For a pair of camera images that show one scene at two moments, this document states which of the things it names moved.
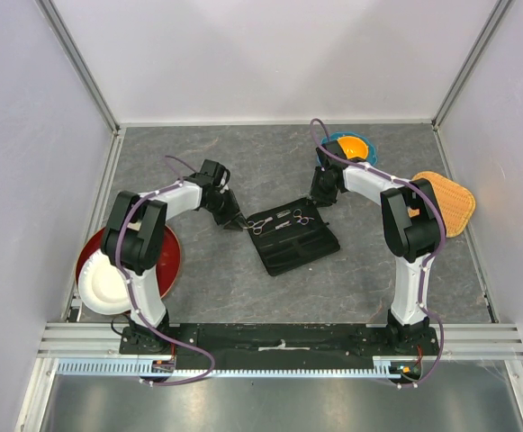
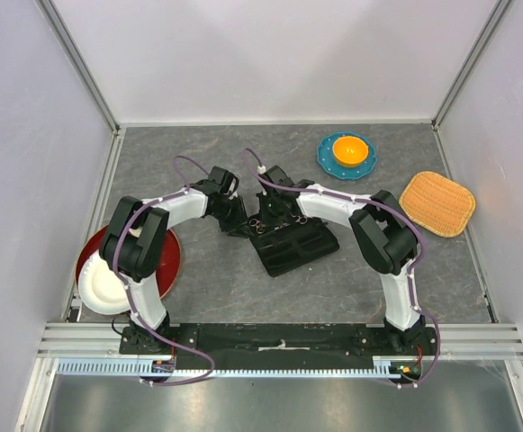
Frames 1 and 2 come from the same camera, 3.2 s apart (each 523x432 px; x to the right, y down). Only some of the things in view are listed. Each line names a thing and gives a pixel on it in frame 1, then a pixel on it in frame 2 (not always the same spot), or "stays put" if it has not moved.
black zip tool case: (291, 235) stays put
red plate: (168, 270) stays put
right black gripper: (316, 195) -> (266, 218)
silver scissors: (256, 226) stays put
